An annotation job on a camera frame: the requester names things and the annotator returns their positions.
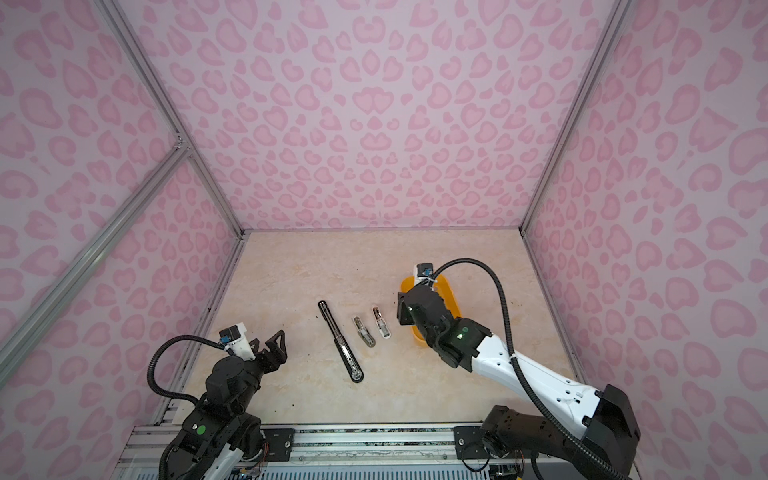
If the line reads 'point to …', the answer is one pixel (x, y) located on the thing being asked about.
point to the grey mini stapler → (364, 333)
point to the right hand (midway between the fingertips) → (406, 294)
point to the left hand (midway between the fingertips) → (272, 332)
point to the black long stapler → (348, 358)
